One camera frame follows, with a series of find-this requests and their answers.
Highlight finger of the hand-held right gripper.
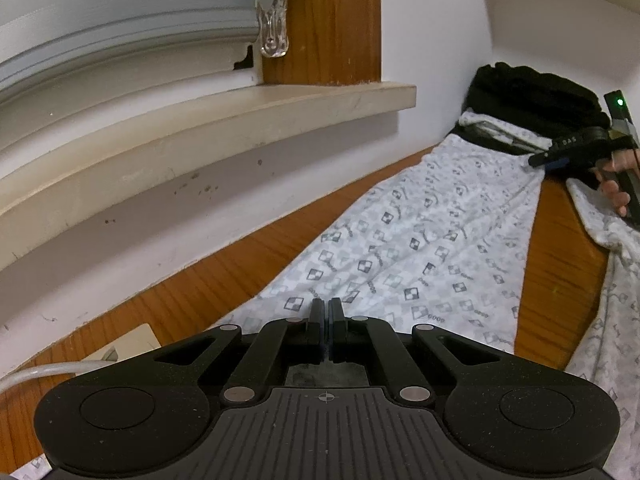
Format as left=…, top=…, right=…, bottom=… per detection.
left=528, top=132, right=593, bottom=172

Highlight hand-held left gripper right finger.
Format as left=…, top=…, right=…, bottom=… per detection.
left=327, top=298, right=501, bottom=403

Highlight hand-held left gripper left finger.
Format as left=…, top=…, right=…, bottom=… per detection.
left=152, top=298, right=327, bottom=403

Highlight white patterned pants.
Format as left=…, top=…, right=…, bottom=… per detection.
left=20, top=130, right=640, bottom=480

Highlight person's right hand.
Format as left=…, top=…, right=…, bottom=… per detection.
left=594, top=147, right=640, bottom=217

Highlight black folded garment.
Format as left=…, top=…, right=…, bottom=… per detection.
left=467, top=85, right=612, bottom=141

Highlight white patterned folded garment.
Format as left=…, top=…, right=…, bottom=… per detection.
left=457, top=111, right=553, bottom=153

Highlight cream socket plate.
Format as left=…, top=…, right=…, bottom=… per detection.
left=80, top=323, right=161, bottom=363

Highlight cream window sill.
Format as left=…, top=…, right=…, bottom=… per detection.
left=0, top=81, right=417, bottom=271

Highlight white window blinds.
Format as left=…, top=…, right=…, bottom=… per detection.
left=0, top=0, right=261, bottom=111

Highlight wooden window frame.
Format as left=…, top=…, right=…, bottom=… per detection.
left=257, top=0, right=383, bottom=86

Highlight white cable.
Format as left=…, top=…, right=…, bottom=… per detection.
left=0, top=360, right=108, bottom=396

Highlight clear plastic blind cord weight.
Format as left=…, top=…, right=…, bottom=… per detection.
left=255, top=0, right=291, bottom=58

